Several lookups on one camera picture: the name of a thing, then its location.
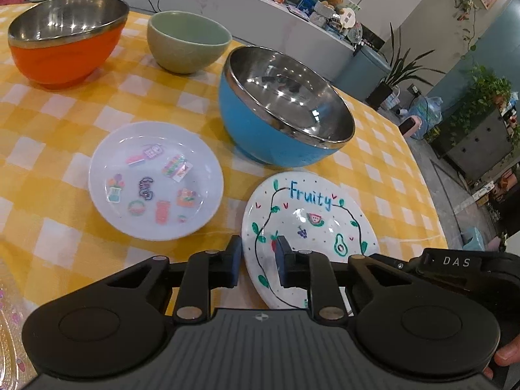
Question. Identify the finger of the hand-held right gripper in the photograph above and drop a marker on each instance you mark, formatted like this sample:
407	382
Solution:
400	266

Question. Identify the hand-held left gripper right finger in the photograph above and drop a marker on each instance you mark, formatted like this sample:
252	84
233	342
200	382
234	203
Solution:
281	262

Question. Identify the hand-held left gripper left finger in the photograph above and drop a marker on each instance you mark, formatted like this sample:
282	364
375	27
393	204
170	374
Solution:
235	262

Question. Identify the white plate with fruit drawings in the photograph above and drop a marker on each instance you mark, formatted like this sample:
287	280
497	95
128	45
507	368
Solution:
321	235

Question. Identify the white plate with stickers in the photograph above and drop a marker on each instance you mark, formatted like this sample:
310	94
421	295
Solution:
122	219

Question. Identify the blue steel-lined bowl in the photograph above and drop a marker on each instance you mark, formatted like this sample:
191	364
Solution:
252	130

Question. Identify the orange steel-lined bowl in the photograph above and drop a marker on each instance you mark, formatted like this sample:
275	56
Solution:
61	69

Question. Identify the person's right hand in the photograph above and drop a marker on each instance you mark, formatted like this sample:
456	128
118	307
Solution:
508	357

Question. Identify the light blue stool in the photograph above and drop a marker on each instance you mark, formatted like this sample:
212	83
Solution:
473	240

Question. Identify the grey drawer cabinet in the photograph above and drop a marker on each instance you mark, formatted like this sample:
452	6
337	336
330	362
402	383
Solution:
475	146

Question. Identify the pink space heater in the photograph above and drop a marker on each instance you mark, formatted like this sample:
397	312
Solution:
410	126

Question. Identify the blue water bottle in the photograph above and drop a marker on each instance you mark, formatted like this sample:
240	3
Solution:
426	115

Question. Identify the leafy vine plant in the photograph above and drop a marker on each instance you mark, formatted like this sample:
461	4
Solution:
483	93

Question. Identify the potted long-leaf plant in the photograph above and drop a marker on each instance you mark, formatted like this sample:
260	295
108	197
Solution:
396	69

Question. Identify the grey-blue trash can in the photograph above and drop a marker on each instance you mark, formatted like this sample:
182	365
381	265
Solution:
361	65

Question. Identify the green ceramic bowl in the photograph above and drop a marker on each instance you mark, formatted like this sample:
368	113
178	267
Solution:
183	55

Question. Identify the yellow checked tablecloth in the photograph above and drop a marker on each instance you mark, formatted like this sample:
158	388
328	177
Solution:
48	138

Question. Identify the clear patterned plastic sheet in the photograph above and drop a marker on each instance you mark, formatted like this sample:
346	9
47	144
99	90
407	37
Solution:
12	333

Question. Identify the grey stone pot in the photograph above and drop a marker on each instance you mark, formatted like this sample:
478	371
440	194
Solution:
321	14

